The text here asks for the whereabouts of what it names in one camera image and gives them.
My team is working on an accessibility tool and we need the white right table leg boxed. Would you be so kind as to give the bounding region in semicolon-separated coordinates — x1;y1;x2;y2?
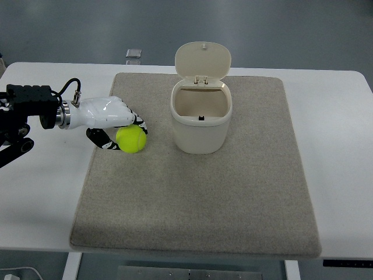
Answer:
284;260;301;280

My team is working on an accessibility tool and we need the cream bin with open lid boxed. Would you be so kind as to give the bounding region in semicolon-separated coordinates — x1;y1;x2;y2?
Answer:
170;41;233;154

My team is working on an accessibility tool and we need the white left table leg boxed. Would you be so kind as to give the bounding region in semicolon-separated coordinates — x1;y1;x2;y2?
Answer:
62;253;82;280

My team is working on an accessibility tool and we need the yellow tennis ball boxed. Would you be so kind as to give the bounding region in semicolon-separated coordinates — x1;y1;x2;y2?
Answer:
116;125;147;153

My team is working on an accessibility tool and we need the white power adapter with cable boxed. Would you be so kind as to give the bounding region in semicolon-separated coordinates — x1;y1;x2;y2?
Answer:
1;266;43;279

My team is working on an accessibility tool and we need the white table leg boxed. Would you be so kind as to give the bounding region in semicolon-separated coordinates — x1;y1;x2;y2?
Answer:
62;253;82;280
284;260;301;280

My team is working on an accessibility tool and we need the beige felt table mat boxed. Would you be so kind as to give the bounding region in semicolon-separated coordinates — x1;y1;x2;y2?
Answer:
70;73;321;259

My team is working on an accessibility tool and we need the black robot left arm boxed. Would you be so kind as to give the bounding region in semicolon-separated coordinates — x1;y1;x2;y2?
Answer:
1;78;81;167

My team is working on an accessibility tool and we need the small clear floor plate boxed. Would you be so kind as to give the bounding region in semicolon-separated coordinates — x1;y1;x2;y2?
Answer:
126;48;142;58

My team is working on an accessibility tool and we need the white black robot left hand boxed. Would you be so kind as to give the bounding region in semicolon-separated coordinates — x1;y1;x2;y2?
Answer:
65;96;148;150

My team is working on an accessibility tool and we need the black table control panel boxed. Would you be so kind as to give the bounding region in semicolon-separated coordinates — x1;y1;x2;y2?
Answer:
323;259;373;268

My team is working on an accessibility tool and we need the metal table crossbar plate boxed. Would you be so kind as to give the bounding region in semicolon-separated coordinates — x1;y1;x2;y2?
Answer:
116;266;263;280

